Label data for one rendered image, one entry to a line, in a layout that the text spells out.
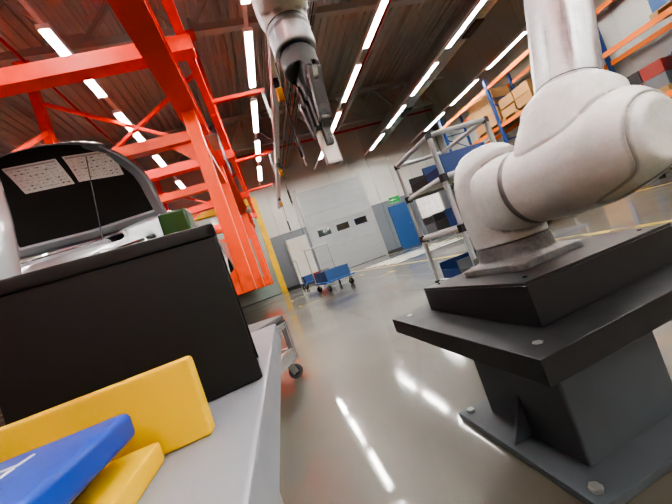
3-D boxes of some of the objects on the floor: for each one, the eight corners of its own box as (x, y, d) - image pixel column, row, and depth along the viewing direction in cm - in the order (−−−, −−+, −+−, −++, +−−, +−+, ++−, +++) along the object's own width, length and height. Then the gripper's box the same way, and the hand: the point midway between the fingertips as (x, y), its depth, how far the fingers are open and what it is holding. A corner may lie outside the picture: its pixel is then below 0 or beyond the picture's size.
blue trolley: (317, 293, 664) (302, 251, 666) (342, 283, 682) (327, 242, 684) (328, 293, 568) (311, 244, 571) (357, 281, 586) (340, 233, 589)
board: (424, 245, 1056) (405, 192, 1062) (436, 240, 1068) (417, 188, 1074) (449, 238, 911) (426, 177, 916) (463, 233, 922) (440, 172, 928)
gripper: (320, 26, 57) (362, 144, 56) (308, 76, 70) (343, 173, 68) (281, 29, 55) (324, 152, 53) (276, 80, 68) (311, 180, 66)
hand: (329, 147), depth 61 cm, fingers closed
